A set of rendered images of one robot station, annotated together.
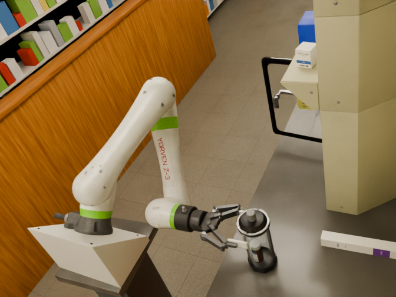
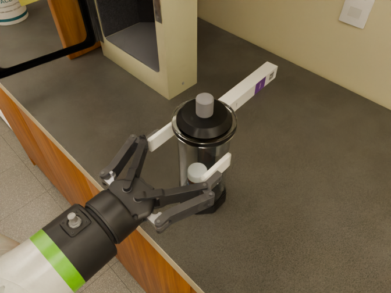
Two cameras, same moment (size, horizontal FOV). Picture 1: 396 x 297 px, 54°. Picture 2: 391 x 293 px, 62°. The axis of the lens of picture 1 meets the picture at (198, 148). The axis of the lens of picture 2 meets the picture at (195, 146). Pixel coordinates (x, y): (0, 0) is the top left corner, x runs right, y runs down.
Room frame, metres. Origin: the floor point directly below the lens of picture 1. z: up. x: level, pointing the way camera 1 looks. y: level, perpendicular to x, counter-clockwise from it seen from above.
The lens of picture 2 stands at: (0.78, 0.30, 1.53)
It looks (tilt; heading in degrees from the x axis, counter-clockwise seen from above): 48 degrees down; 277
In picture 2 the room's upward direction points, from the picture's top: straight up
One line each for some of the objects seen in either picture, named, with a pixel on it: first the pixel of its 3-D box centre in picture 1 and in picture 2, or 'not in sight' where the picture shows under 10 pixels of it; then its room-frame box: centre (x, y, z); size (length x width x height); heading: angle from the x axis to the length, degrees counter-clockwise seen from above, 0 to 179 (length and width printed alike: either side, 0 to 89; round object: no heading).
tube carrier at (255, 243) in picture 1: (257, 241); (203, 159); (0.81, -0.09, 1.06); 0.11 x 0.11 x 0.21
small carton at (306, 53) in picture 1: (307, 55); not in sight; (1.06, -0.41, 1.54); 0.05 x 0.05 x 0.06; 40
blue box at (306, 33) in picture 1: (317, 29); not in sight; (1.16, -0.50, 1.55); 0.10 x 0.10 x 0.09; 52
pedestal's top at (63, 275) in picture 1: (107, 251); not in sight; (1.10, 0.49, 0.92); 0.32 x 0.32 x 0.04; 57
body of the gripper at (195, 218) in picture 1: (205, 221); (124, 205); (0.92, 0.05, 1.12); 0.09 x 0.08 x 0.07; 55
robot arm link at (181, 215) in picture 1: (187, 217); (81, 238); (0.96, 0.11, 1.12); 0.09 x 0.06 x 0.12; 145
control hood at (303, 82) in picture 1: (313, 68); not in sight; (1.10, -0.45, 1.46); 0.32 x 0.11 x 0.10; 142
